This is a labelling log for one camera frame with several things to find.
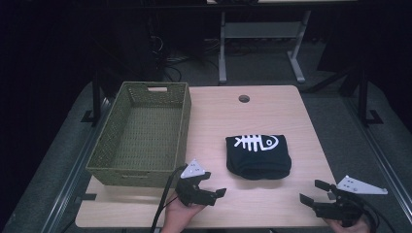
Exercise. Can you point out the black garment with fishbone print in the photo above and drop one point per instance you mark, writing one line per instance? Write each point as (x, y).
(259, 161)

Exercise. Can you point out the small black bracket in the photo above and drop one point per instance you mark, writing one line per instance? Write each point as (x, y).
(86, 196)

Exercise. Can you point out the person's right hand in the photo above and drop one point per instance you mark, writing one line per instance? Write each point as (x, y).
(351, 229)

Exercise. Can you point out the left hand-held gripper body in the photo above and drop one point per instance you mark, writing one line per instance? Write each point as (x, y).
(188, 194)

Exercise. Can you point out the black metal stand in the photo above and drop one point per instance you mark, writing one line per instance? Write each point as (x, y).
(363, 97)
(96, 97)

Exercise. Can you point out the green woven basket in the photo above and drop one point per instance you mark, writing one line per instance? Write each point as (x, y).
(145, 136)

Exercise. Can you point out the grey metal desk frame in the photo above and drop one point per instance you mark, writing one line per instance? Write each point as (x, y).
(259, 30)

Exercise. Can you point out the person's left hand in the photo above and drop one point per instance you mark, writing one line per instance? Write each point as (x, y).
(178, 216)

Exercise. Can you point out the aluminium rail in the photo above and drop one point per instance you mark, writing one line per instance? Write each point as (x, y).
(74, 168)
(379, 155)

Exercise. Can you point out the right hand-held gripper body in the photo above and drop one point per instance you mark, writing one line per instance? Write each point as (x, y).
(343, 208)

